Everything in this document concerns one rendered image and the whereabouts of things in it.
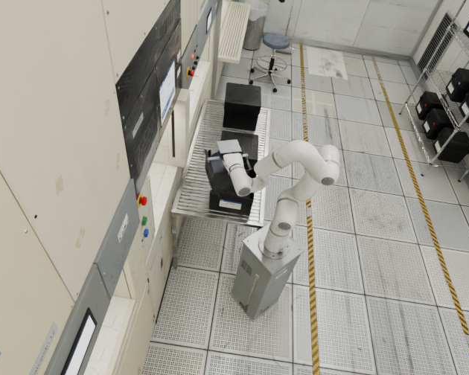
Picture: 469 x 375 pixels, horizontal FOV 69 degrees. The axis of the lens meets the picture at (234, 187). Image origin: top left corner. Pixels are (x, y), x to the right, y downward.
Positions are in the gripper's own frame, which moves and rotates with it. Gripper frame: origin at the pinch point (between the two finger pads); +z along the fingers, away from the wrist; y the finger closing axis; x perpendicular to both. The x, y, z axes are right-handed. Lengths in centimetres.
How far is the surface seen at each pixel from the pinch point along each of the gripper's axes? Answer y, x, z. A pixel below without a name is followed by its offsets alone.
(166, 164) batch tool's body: -32, -37, 31
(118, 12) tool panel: -49, 87, -34
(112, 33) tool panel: -51, 84, -40
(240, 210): 9.3, -45.0, -10.4
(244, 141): 28, -39, 48
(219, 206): -3.4, -44.0, -5.3
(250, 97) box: 41, -24, 83
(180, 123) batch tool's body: -22.7, -1.4, 27.5
